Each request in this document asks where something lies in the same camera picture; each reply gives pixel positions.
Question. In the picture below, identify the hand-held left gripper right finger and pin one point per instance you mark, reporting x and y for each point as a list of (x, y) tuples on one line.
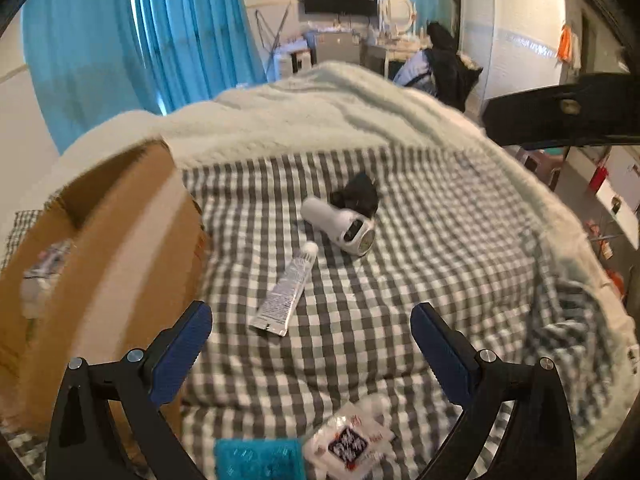
[(442, 355)]

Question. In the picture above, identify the teal plastic packet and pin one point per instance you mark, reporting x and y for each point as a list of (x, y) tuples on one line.
[(260, 460)]

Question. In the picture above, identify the brown cardboard box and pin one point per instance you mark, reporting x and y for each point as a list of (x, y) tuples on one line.
[(125, 240)]

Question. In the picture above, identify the white oval mirror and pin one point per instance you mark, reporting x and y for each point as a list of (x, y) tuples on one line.
[(397, 7)]

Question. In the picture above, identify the black crumpled item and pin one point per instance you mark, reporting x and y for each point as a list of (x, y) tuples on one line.
[(360, 192)]

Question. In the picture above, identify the plastic stool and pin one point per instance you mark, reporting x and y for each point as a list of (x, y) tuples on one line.
[(537, 160)]

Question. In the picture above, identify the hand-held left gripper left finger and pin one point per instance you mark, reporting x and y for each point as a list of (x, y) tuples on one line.
[(182, 355)]

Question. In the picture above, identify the clear packet with red label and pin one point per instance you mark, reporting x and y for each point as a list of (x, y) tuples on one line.
[(345, 440)]

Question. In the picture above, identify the white plastic packet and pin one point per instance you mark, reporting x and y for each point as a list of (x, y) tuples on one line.
[(45, 265)]

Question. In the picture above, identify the white side table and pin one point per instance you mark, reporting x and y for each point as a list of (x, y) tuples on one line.
[(622, 195)]

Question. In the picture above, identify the white handheld device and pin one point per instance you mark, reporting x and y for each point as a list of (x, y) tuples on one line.
[(330, 220)]

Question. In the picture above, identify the grey gingham bed sheet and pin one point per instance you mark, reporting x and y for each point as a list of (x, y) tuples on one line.
[(400, 285)]

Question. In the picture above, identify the metal drying rack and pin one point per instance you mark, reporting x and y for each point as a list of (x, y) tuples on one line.
[(272, 40)]

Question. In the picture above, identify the dark jacket on chair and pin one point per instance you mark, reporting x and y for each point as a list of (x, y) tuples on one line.
[(450, 70)]

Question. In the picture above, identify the grey cabinet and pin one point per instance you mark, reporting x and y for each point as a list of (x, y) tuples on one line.
[(332, 47)]

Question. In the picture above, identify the pale fluffy blanket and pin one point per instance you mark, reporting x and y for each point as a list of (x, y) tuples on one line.
[(325, 105)]

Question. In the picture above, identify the red canister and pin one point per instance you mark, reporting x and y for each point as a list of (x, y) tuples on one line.
[(599, 175)]

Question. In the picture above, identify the orange cloth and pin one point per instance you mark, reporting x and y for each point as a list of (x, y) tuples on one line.
[(565, 42)]

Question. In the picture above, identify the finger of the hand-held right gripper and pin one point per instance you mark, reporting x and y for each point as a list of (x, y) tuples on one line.
[(550, 110)]

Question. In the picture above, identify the white louvered wardrobe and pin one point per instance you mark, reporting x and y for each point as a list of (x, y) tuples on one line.
[(515, 20)]

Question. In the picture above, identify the white ointment tube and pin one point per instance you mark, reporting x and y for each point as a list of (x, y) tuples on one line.
[(285, 290)]

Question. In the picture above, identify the white dressing table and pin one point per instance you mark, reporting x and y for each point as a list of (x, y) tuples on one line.
[(395, 52)]

